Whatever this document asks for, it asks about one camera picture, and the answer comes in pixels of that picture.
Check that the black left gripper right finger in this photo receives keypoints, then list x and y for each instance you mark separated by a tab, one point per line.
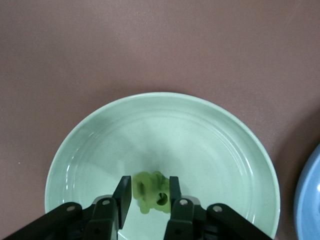
182	217

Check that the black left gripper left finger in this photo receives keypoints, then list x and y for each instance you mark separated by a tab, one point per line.
105	217

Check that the brown table mat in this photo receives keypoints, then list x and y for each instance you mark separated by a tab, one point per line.
150	37

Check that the green plate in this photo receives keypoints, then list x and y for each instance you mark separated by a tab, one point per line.
162	130

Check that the blue plate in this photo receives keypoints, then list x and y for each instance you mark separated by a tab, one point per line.
311	195

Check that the green foam letter u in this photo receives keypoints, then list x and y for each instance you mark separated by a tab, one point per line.
141	190

